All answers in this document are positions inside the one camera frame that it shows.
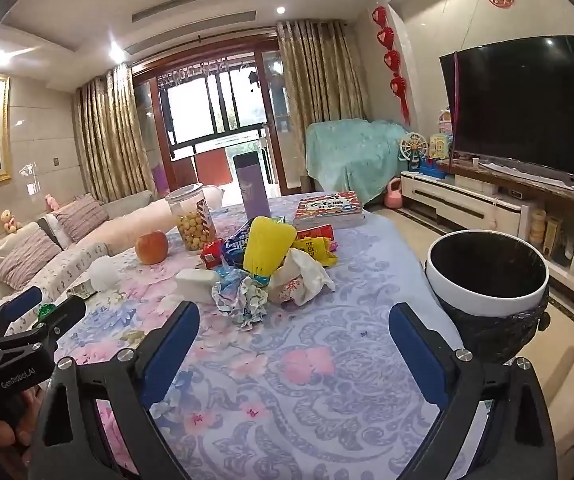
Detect small red snack packet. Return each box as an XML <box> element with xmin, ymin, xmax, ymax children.
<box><xmin>199</xmin><ymin>239</ymin><xmax>225</xmax><ymax>270</ymax></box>

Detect wooden framed balcony door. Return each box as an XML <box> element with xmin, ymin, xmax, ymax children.
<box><xmin>131</xmin><ymin>40</ymin><xmax>288</xmax><ymax>196</ymax></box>

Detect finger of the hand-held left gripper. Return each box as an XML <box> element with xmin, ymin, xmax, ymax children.
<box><xmin>0</xmin><ymin>296</ymin><xmax>88</xmax><ymax>354</ymax></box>
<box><xmin>0</xmin><ymin>286</ymin><xmax>44</xmax><ymax>337</ymax></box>

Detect pink kettlebell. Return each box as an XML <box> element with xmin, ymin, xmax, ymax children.
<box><xmin>384</xmin><ymin>176</ymin><xmax>404</xmax><ymax>209</ymax></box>

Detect tan woven box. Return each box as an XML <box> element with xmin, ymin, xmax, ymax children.
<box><xmin>544</xmin><ymin>215</ymin><xmax>565</xmax><ymax>256</ymax></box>

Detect black television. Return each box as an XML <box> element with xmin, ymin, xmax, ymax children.
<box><xmin>439</xmin><ymin>35</ymin><xmax>574</xmax><ymax>186</ymax></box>

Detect blue snack packet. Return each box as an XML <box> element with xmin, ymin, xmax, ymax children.
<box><xmin>221</xmin><ymin>224</ymin><xmax>255</xmax><ymax>268</ymax></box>

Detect crumpled floral paper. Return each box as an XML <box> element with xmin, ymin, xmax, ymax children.
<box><xmin>211</xmin><ymin>267</ymin><xmax>270</xmax><ymax>332</ymax></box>

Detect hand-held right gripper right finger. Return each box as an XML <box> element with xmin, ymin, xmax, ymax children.
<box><xmin>388</xmin><ymin>302</ymin><xmax>560</xmax><ymax>480</ymax></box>

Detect small teddy bear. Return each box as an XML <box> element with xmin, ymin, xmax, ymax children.
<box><xmin>0</xmin><ymin>209</ymin><xmax>22</xmax><ymax>235</ymax></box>

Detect pale covered sofa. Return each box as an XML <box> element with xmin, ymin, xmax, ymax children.
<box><xmin>0</xmin><ymin>185</ymin><xmax>223</xmax><ymax>321</ymax></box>

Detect person's left hand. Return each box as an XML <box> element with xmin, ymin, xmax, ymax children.
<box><xmin>0</xmin><ymin>389</ymin><xmax>49</xmax><ymax>457</ymax></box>

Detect small yellow packet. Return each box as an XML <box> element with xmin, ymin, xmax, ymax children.
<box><xmin>292</xmin><ymin>236</ymin><xmax>339</xmax><ymax>268</ymax></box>

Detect clear jar of yellow balls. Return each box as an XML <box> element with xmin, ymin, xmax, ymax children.
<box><xmin>165</xmin><ymin>183</ymin><xmax>218</xmax><ymax>252</ymax></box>

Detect white plastic box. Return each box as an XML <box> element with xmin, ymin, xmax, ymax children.
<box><xmin>174</xmin><ymin>268</ymin><xmax>220</xmax><ymax>304</ymax></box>

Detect teal cloth covered furniture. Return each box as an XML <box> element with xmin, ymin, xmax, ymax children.
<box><xmin>304</xmin><ymin>118</ymin><xmax>415</xmax><ymax>207</ymax></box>

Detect red apple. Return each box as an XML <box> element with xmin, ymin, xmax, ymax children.
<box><xmin>134</xmin><ymin>230</ymin><xmax>169</xmax><ymax>265</ymax></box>

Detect blue toy set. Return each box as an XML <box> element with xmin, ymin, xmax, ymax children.
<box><xmin>419</xmin><ymin>157</ymin><xmax>450</xmax><ymax>178</ymax></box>

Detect colourful book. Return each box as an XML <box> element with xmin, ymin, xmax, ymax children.
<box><xmin>293</xmin><ymin>191</ymin><xmax>366</xmax><ymax>231</ymax></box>

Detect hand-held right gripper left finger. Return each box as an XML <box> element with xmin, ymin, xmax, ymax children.
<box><xmin>27</xmin><ymin>300</ymin><xmax>203</xmax><ymax>480</ymax></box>

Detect gold curtain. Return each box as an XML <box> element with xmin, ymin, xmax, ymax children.
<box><xmin>276</xmin><ymin>19</ymin><xmax>372</xmax><ymax>195</ymax></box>
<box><xmin>71</xmin><ymin>64</ymin><xmax>157</xmax><ymax>203</ymax></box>

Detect yellow crinkled wrapper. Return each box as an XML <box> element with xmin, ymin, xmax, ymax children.
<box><xmin>243</xmin><ymin>216</ymin><xmax>298</xmax><ymax>281</ymax></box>

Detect white bin with black bag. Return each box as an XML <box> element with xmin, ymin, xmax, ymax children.
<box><xmin>424</xmin><ymin>230</ymin><xmax>552</xmax><ymax>366</ymax></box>

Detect stack of yellow containers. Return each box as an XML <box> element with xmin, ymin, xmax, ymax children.
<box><xmin>529</xmin><ymin>208</ymin><xmax>548</xmax><ymax>247</ymax></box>

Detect pink striped cushion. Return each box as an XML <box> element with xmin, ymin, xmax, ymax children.
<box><xmin>50</xmin><ymin>194</ymin><xmax>110</xmax><ymax>246</ymax></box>
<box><xmin>0</xmin><ymin>229</ymin><xmax>63</xmax><ymax>291</ymax></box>

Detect white spiky ball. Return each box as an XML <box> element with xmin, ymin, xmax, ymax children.
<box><xmin>88</xmin><ymin>257</ymin><xmax>119</xmax><ymax>292</ymax></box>

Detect red foil packet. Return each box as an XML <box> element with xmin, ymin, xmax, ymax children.
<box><xmin>296</xmin><ymin>225</ymin><xmax>335</xmax><ymax>242</ymax></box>

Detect red hanging decoration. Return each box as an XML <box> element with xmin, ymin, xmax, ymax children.
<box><xmin>371</xmin><ymin>6</ymin><xmax>413</xmax><ymax>126</ymax></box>

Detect white television cabinet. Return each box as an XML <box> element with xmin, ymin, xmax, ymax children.
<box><xmin>399</xmin><ymin>157</ymin><xmax>574</xmax><ymax>306</ymax></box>

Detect purple thermos bottle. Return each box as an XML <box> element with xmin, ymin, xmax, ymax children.
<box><xmin>232</xmin><ymin>151</ymin><xmax>270</xmax><ymax>219</ymax></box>

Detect toy ferris wheel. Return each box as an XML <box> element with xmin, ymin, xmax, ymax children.
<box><xmin>398</xmin><ymin>132</ymin><xmax>430</xmax><ymax>172</ymax></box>

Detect pink toy house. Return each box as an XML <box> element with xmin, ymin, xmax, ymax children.
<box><xmin>434</xmin><ymin>107</ymin><xmax>455</xmax><ymax>136</ymax></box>

